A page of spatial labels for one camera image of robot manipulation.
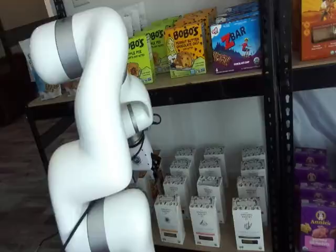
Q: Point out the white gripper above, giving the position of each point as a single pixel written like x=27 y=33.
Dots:
x=144 y=157

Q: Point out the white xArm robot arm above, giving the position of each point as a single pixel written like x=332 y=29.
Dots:
x=99 y=78

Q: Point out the white box yellow strip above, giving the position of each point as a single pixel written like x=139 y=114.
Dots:
x=169 y=220
x=181 y=168
x=176 y=187
x=185 y=153

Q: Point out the white box pink strip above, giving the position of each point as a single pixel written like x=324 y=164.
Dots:
x=214 y=152
x=210 y=186
x=204 y=223
x=211 y=166

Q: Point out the white box grey strip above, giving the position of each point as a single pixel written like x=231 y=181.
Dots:
x=253 y=168
x=246 y=225
x=250 y=187
x=253 y=153

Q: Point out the brown upper shelf board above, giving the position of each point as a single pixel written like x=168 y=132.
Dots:
x=223 y=78

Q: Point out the green Bobo's apple pie box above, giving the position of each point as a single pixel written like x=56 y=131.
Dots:
x=168 y=22
x=157 y=52
x=139 y=60

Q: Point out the yellow Bobo's peanut butter box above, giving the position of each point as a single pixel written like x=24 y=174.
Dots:
x=194 y=19
x=183 y=50
x=211 y=13

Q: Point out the blue Zbar box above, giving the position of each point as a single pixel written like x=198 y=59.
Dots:
x=244 y=6
x=244 y=15
x=236 y=47

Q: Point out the purple Annie's box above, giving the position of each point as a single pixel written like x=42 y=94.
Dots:
x=312 y=174
x=309 y=157
x=319 y=231
x=317 y=191

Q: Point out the brown side shelf board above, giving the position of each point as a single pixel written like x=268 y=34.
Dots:
x=315 y=63

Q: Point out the orange snack box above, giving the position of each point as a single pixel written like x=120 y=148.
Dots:
x=317 y=31

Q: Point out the white blue snack bag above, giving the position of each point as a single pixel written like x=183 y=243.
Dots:
x=48 y=90
x=69 y=88

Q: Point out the white cloth sheet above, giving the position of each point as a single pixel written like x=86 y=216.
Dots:
x=315 y=118

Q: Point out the dark wooden cabinet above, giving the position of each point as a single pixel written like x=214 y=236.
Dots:
x=10 y=92

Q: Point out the dark wrist camera module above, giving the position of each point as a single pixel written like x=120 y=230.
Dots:
x=155 y=160

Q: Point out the black upper shelf rail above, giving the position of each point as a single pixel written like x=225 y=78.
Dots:
x=210 y=92

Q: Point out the black perforated shelf post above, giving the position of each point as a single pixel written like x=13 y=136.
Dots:
x=270 y=131
x=287 y=131

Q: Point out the thin black shelf post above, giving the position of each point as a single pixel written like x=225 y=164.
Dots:
x=38 y=136

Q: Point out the white wall switch plate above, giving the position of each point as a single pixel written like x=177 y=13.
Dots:
x=136 y=18

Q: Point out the black side shelf rail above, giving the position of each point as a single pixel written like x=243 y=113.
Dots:
x=315 y=78

